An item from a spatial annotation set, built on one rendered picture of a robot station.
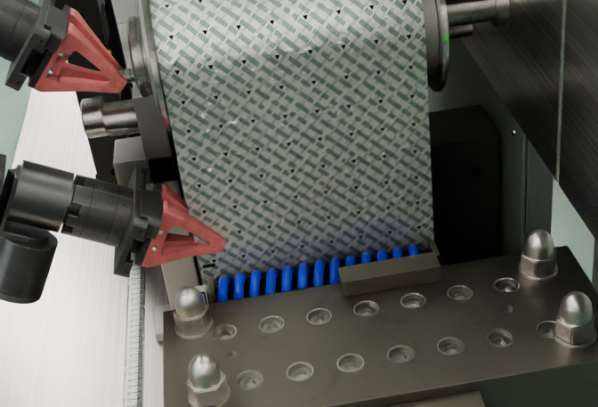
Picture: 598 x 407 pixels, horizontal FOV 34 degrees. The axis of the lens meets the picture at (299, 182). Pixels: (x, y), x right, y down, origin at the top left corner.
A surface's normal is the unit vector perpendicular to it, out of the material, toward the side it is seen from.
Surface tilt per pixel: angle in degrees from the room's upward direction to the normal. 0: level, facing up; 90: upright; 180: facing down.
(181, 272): 90
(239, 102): 90
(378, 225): 90
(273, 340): 0
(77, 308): 0
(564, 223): 0
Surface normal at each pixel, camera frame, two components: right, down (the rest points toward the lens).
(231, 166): 0.12, 0.52
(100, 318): -0.11, -0.84
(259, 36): 0.07, 0.11
